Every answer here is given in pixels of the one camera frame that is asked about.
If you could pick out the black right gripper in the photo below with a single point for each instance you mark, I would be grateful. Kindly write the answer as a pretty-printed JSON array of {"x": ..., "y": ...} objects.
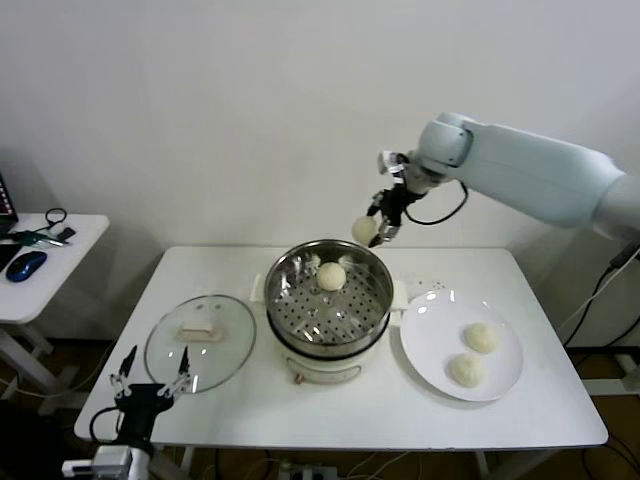
[{"x": 400, "y": 197}]

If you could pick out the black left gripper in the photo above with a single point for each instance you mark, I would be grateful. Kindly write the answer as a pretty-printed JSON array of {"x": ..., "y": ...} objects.
[{"x": 140, "y": 405}]

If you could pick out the white steamed baozi bun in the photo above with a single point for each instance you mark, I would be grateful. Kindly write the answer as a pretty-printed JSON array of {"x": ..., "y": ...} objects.
[
  {"x": 482, "y": 337},
  {"x": 331, "y": 276},
  {"x": 467, "y": 370},
  {"x": 363, "y": 229}
]

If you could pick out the round glass pot lid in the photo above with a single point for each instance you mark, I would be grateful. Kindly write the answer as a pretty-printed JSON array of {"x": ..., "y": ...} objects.
[{"x": 225, "y": 350}]

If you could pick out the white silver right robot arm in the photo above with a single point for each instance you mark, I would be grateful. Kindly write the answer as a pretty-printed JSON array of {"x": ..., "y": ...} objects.
[{"x": 525, "y": 170}]

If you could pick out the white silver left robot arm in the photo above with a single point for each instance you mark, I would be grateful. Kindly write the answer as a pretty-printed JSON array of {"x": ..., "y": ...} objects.
[{"x": 120, "y": 462}]

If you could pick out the stainless steel steamer basket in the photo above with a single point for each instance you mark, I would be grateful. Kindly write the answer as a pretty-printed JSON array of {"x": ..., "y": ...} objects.
[{"x": 280, "y": 285}]

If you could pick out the small white side table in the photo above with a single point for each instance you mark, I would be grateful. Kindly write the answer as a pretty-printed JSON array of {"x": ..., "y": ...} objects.
[{"x": 75, "y": 260}]

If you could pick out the white round plate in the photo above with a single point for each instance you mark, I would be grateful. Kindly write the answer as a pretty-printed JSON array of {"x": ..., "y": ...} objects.
[{"x": 430, "y": 350}]

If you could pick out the small black device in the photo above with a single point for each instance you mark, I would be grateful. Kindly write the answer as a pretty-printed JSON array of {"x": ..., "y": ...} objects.
[{"x": 67, "y": 233}]

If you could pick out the blue computer mouse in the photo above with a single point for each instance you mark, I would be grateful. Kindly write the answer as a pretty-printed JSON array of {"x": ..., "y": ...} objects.
[{"x": 27, "y": 265}]

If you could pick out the black laptop computer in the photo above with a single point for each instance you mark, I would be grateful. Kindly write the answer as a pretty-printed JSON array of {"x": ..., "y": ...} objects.
[{"x": 6, "y": 205}]

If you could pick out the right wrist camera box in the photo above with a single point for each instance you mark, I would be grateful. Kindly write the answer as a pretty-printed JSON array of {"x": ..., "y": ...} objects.
[{"x": 390, "y": 162}]

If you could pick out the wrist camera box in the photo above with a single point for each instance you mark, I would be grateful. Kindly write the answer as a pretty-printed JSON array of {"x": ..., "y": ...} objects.
[
  {"x": 77, "y": 469},
  {"x": 390, "y": 162}
]

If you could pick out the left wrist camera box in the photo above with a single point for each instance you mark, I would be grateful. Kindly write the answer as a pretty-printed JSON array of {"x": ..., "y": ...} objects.
[{"x": 77, "y": 469}]

